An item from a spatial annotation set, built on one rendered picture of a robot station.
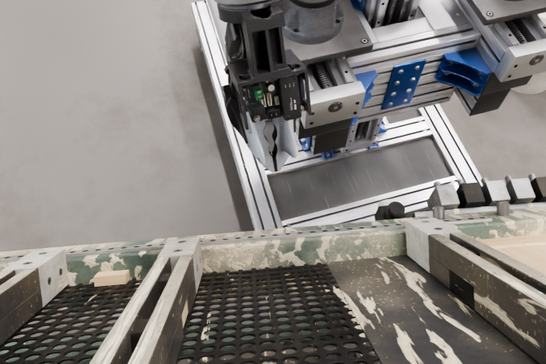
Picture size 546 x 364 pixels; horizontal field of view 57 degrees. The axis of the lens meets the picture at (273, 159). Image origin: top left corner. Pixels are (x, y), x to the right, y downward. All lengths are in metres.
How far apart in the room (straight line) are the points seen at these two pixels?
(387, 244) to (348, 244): 0.08
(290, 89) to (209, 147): 1.72
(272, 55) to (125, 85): 2.01
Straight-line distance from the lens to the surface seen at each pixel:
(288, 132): 0.58
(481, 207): 1.33
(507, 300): 0.70
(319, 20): 1.10
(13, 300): 0.87
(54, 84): 2.61
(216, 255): 1.02
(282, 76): 0.50
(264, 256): 1.02
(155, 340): 0.57
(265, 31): 0.48
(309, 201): 1.84
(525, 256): 1.02
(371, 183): 1.90
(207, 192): 2.10
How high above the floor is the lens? 1.85
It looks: 59 degrees down
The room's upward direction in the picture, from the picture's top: straight up
